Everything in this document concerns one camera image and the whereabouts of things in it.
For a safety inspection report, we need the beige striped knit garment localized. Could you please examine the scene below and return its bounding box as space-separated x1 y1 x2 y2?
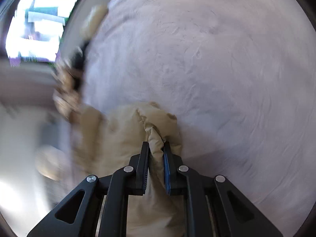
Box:
53 60 84 124

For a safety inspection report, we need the white round pleated cushion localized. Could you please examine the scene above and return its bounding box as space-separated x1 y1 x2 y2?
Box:
34 144 71 181

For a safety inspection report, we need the window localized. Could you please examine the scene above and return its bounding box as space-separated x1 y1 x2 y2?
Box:
5 0 79 66

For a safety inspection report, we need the lavender plush bed blanket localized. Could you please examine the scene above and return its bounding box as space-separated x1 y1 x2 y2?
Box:
84 0 315 236

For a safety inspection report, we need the beige puffer down jacket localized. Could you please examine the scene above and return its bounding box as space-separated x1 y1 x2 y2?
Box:
74 102 185 236

